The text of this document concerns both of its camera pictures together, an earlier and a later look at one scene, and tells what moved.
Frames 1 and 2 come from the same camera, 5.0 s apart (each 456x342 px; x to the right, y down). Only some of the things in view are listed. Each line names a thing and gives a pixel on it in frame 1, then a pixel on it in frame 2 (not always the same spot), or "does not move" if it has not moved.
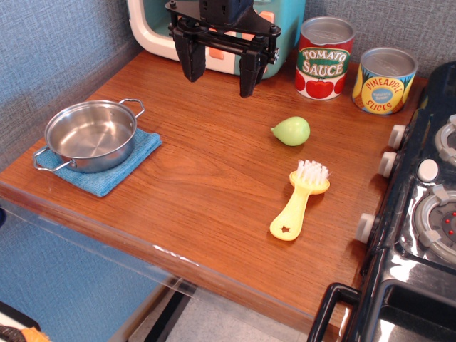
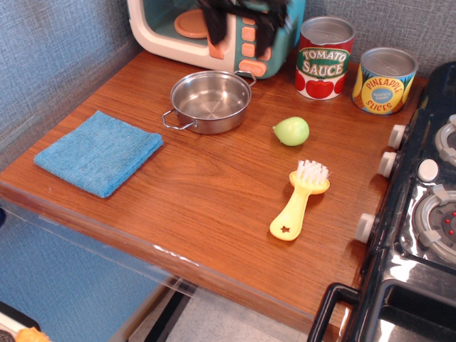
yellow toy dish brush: x=311 y=177 does not move
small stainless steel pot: x=97 y=136 -> x=211 y=102
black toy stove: x=407 y=289 does not move
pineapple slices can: x=383 y=80 does not move
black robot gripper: x=234 y=25 -> x=271 y=14
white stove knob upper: x=396 y=136 does not move
